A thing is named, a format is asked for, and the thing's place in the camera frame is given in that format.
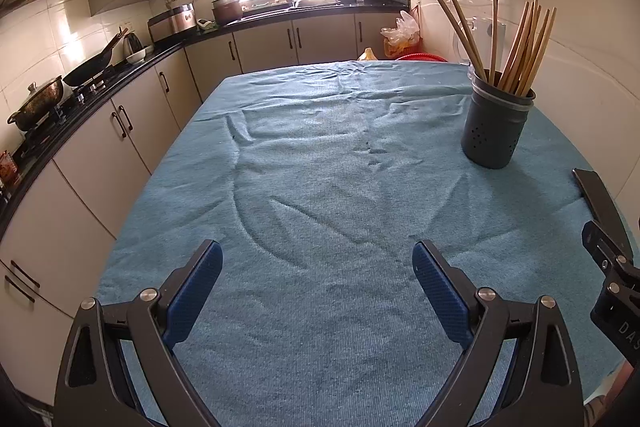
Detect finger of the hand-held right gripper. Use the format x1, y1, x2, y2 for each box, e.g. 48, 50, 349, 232
581, 220, 640, 293

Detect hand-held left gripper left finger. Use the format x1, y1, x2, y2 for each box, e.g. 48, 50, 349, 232
54, 239, 224, 427

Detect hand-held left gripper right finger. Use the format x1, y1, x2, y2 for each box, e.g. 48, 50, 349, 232
411, 240, 585, 427

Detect dark grey utensil holder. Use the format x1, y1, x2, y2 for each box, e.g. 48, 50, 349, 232
461, 66, 537, 170

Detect group of wooden chopsticks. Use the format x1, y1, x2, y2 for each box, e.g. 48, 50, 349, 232
431, 0, 557, 96

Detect person's right hand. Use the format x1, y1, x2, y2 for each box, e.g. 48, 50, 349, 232
602, 358, 640, 427

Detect lower kitchen cabinets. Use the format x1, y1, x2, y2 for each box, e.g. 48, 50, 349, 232
0, 9, 413, 408

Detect blue table cloth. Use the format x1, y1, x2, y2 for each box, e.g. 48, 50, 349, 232
95, 59, 636, 427

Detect red seasoning jar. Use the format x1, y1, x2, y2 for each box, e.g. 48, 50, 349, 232
0, 151, 21, 188

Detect gas stove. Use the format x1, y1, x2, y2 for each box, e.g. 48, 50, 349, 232
20, 72, 131, 142

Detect clear glass pitcher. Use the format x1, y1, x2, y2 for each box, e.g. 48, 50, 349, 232
451, 12, 496, 70

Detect steel pot with glass lid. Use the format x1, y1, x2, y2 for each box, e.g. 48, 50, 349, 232
7, 76, 66, 132

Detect black wok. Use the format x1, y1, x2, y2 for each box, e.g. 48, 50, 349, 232
62, 28, 131, 88

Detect clear plastic bag with oranges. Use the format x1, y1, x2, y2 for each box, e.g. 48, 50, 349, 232
381, 10, 421, 58

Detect silver rice cooker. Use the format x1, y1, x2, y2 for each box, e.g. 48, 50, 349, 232
147, 3, 196, 42

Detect brown clay pot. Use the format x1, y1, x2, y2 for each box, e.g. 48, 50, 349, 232
211, 0, 243, 25

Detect black kitchen countertop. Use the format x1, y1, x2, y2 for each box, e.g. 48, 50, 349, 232
0, 0, 412, 228

